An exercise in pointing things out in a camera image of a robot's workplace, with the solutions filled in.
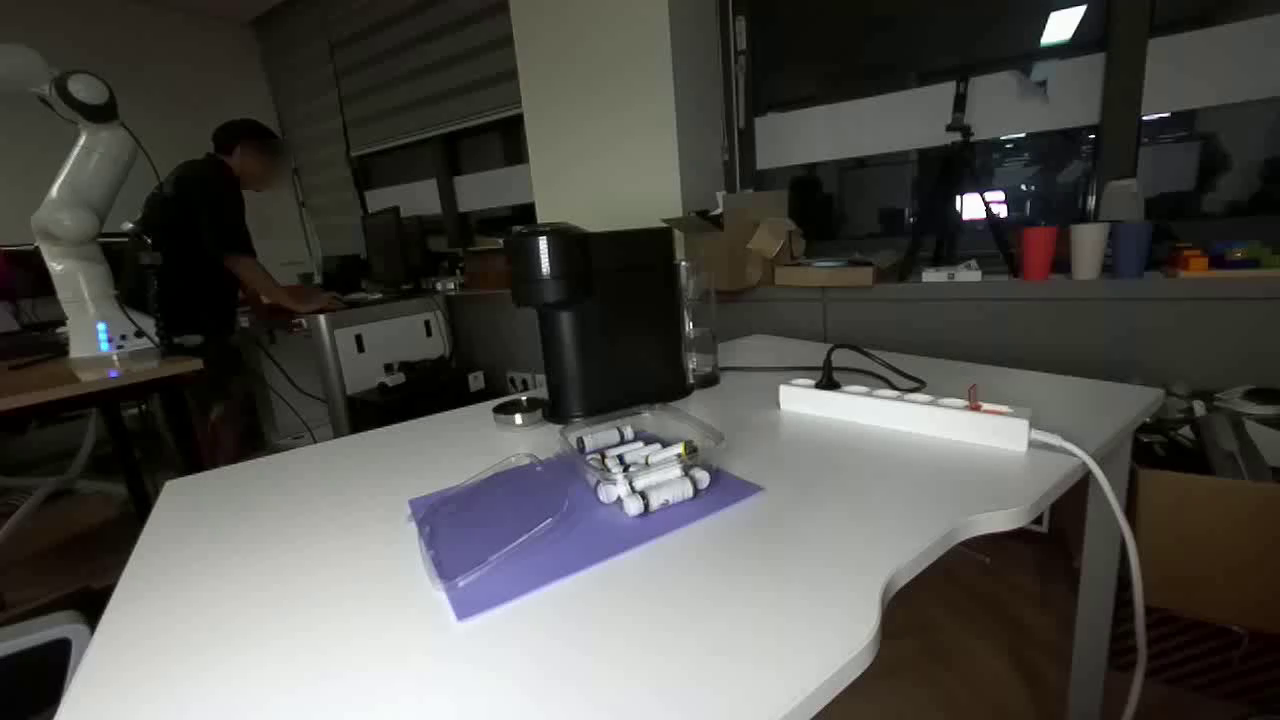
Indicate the grey metal cabinet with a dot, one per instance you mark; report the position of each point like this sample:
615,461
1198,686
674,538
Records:
382,352

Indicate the black camera tripod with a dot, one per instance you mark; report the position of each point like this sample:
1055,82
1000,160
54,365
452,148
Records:
957,173

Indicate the clear water tank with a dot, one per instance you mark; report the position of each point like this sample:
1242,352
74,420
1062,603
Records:
696,312

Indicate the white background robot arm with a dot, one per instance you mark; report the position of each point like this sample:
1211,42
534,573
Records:
81,215

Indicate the grey window blind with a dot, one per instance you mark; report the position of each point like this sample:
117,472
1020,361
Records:
427,65

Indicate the large cardboard box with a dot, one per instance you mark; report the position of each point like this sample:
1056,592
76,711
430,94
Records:
1207,547

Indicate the ceiling light panel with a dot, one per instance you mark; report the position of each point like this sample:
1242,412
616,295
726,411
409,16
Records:
1062,26

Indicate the white power strip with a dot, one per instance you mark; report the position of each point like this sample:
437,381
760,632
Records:
904,411

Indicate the orange-capped medicine bottle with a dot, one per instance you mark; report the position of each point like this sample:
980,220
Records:
663,457

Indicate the blue cup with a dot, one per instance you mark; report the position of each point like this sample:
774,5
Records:
1135,249

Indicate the white cup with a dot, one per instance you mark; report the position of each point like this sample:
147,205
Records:
1088,249

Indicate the open cardboard box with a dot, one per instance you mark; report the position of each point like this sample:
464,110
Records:
741,247

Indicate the white chair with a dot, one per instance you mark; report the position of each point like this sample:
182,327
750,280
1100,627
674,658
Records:
42,632

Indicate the black coffee machine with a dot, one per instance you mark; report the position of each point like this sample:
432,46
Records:
615,322

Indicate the red cup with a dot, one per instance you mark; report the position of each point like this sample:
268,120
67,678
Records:
1039,253

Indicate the white battery blue cap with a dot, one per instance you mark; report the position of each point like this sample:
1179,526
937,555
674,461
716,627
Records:
624,453

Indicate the orange yellow toy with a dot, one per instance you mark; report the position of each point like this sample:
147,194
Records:
1187,261

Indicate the round metal dish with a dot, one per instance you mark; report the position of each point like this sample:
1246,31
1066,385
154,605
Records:
519,411

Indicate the clear plastic tray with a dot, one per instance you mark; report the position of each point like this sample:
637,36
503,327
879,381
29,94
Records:
700,433

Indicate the flat brown box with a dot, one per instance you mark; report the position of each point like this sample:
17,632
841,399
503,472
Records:
824,276

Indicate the person in black shirt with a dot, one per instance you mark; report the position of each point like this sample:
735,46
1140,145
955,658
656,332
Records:
201,247

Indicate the wooden side table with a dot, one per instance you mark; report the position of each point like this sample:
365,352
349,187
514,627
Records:
54,381

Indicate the purple plastic sheet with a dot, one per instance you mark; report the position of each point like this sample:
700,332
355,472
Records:
534,547

